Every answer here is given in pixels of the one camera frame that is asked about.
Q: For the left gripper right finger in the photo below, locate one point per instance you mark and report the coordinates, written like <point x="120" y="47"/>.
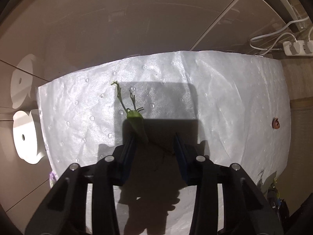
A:
<point x="194" y="168"/>

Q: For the white trash bin lid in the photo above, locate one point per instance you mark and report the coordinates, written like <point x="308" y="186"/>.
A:
<point x="27" y="135"/>

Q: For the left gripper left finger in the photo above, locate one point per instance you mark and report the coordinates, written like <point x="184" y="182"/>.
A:
<point x="124" y="155"/>

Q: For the white padded table cloth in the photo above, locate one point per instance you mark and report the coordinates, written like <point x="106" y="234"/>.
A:
<point x="222" y="102"/>

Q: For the white power strip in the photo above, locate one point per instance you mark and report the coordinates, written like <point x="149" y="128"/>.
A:
<point x="299" y="48"/>

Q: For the small brown peel scrap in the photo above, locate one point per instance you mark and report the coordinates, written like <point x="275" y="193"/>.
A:
<point x="275" y="123"/>

